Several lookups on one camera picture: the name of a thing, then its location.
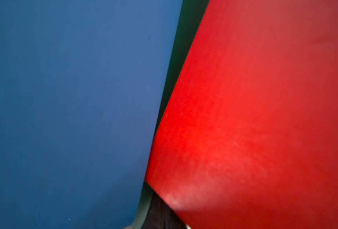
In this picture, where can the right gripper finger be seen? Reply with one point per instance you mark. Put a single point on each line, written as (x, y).
(161, 216)

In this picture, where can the red shoebox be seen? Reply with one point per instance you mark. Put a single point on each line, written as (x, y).
(249, 139)

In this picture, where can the blue shoebox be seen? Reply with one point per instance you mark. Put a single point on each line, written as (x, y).
(80, 89)

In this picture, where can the green shoebox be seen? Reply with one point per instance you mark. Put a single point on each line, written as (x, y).
(190, 17)

